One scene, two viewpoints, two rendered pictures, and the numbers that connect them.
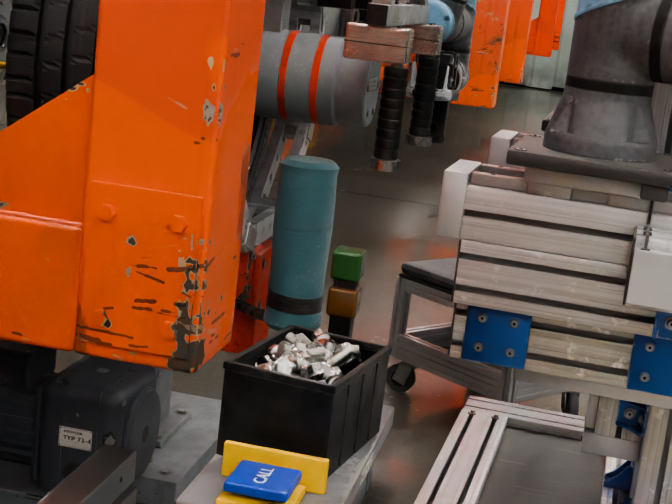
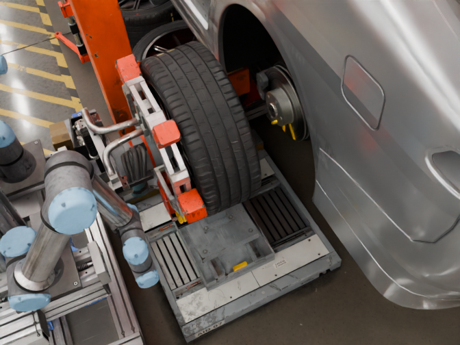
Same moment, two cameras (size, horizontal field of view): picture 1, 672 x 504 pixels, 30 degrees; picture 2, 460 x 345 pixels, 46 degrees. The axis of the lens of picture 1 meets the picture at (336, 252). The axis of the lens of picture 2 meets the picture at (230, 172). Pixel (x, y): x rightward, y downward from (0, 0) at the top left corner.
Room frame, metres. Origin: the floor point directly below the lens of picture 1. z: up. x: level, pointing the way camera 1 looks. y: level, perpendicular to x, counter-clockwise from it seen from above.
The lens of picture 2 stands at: (3.29, -0.32, 2.45)
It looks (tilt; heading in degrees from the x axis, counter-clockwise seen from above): 53 degrees down; 149
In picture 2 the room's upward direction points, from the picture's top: 7 degrees counter-clockwise
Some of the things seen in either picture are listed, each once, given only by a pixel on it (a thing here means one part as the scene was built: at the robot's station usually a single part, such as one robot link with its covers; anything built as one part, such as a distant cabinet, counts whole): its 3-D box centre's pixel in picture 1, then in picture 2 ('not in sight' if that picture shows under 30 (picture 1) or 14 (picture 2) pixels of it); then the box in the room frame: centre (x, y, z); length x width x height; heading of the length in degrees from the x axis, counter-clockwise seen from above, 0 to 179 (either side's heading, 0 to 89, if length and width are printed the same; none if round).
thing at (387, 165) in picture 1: (390, 115); (90, 144); (1.79, -0.05, 0.83); 0.04 x 0.04 x 0.16
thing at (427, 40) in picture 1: (414, 36); (118, 187); (2.13, -0.09, 0.93); 0.09 x 0.05 x 0.05; 79
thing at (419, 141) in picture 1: (423, 98); not in sight; (2.12, -0.12, 0.83); 0.04 x 0.04 x 0.16
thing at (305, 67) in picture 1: (308, 77); (141, 153); (1.98, 0.07, 0.85); 0.21 x 0.14 x 0.14; 79
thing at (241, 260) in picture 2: not in sight; (218, 231); (2.08, 0.30, 0.13); 0.50 x 0.36 x 0.10; 169
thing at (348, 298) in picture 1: (344, 300); not in sight; (1.63, -0.02, 0.59); 0.04 x 0.04 x 0.04; 79
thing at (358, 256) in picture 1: (348, 263); not in sight; (1.63, -0.02, 0.64); 0.04 x 0.04 x 0.04; 79
